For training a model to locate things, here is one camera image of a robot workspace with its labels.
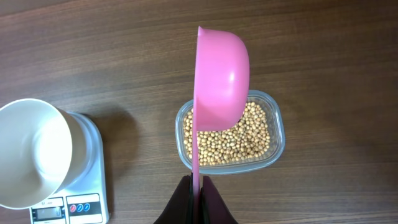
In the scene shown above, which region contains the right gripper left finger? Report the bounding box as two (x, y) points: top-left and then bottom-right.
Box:
(154, 175), (193, 224)

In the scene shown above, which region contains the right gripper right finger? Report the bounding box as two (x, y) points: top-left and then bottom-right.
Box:
(200, 176), (238, 224)

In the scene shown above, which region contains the pink plastic measuring scoop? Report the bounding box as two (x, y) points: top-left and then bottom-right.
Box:
(192, 27), (250, 200)

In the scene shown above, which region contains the white digital kitchen scale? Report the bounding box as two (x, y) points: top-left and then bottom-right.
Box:
(29, 112), (110, 224)

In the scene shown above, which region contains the white bowl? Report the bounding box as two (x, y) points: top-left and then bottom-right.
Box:
(1, 98), (90, 210)

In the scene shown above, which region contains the pile of soybeans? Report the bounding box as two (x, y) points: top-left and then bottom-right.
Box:
(197, 101), (271, 166)

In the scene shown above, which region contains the clear plastic container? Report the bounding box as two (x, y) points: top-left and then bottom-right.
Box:
(175, 90), (286, 175)

